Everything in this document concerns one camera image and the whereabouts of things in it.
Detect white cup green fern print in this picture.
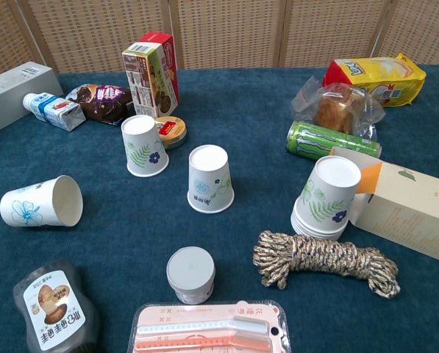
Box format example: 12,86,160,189
121,114,170,178

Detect white cup large blue flower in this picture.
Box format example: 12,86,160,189
0,174,84,228

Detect paper cups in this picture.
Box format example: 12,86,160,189
290,155,363,242

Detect white cup blue round print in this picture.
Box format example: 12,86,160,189
187,144,235,214

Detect round red gold tin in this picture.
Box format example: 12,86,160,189
154,115,188,151

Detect white jar with grey lid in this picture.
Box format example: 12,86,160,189
165,246,216,305

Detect green energy drink can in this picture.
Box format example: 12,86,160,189
285,120,382,159

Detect red green cookie box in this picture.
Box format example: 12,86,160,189
121,32,180,118

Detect blue carpet table cover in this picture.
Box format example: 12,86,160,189
0,65,439,353

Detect bread in clear plastic bag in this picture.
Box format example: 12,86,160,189
290,76,386,138

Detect brown purple snack bag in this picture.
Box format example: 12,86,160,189
65,84,134,127

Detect woven bamboo folding screen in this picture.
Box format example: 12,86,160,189
0,0,439,76

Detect pink razor blister pack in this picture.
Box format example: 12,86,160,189
126,299,292,353

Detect small milk carton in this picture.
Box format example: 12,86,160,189
22,92,87,132

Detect yellow red snack bag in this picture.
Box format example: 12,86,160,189
321,53,427,108

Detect cream orange carton box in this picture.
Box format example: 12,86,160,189
331,146,439,265

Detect dark sauce squeeze bottle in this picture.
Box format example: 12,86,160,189
13,259,101,353

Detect long grey cardboard box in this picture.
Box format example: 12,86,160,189
0,61,64,140

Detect beige braided rope bundle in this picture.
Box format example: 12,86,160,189
252,230,401,299

